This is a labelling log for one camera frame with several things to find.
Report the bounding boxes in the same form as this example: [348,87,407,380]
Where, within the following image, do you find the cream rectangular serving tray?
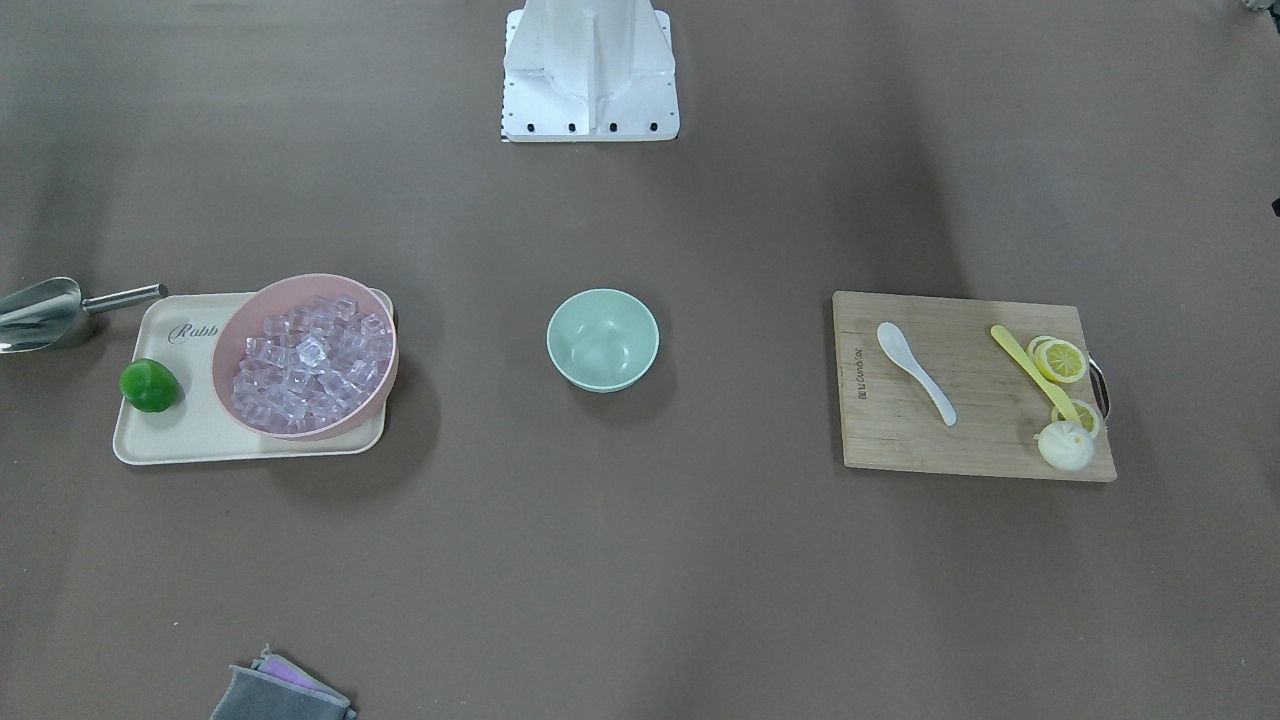
[113,292,385,465]

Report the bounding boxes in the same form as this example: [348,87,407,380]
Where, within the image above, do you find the grey folded cloth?
[210,647,357,719]

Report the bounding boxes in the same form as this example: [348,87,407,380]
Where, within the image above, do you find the green lime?
[118,357,182,413]

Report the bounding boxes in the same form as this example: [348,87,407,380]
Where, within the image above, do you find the white ceramic spoon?
[876,322,957,427]

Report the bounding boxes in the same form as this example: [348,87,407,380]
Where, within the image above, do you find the yellow plastic knife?
[989,324,1082,424]

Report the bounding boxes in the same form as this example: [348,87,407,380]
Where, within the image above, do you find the metal ice scoop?
[1,277,169,354]

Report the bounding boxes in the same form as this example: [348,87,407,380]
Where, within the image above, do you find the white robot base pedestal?
[500,1,681,143]

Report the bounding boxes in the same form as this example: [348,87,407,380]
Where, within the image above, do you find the pink bowl of ice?
[207,273,401,445]

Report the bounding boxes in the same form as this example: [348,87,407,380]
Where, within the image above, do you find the bamboo cutting board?
[832,291,1117,483]

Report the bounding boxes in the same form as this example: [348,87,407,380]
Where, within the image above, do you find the lemon slice upper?
[1027,334,1088,384]

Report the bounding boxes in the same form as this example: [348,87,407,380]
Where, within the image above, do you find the mint green bowl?
[547,288,660,393]

